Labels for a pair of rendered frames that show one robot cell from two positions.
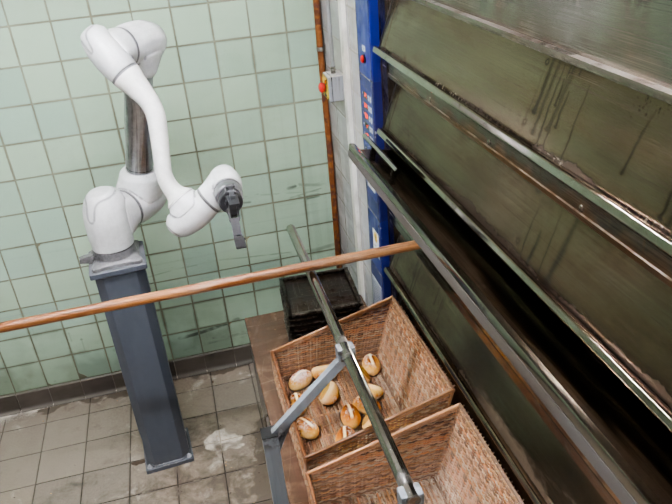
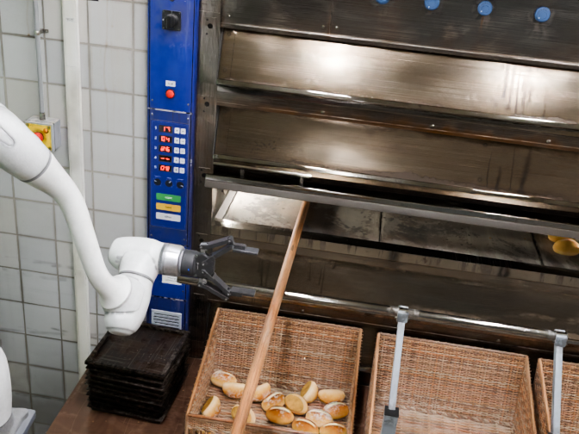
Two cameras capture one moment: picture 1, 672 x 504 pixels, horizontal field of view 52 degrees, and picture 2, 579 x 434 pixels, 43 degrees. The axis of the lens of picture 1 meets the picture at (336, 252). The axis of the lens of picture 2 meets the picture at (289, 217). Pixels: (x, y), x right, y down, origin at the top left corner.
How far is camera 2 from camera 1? 2.30 m
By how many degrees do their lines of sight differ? 63
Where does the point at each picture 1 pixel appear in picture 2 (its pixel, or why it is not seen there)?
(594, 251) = (552, 162)
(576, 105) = (542, 87)
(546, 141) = (525, 111)
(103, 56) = (30, 145)
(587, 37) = (553, 51)
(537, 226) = (495, 165)
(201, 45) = not seen: outside the picture
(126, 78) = (54, 166)
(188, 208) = (142, 294)
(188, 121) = not seen: outside the picture
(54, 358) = not seen: outside the picture
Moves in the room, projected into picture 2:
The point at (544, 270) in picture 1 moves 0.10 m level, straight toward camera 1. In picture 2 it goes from (514, 187) to (544, 196)
